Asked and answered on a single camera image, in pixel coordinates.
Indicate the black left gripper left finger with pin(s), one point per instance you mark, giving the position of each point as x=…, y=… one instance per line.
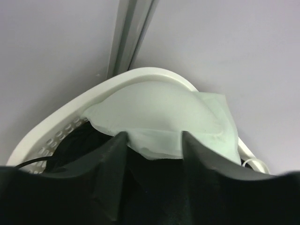
x=86, y=191

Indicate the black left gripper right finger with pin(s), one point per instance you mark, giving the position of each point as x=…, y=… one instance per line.
x=223, y=193

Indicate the mint green bra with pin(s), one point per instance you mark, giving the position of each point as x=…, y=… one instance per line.
x=154, y=114

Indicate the white plastic laundry basket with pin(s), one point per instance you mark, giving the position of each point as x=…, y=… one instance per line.
x=43, y=140

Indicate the black garment in basket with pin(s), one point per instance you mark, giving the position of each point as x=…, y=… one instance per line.
x=78, y=143

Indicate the aluminium corner post left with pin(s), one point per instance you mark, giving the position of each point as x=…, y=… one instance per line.
x=133, y=18

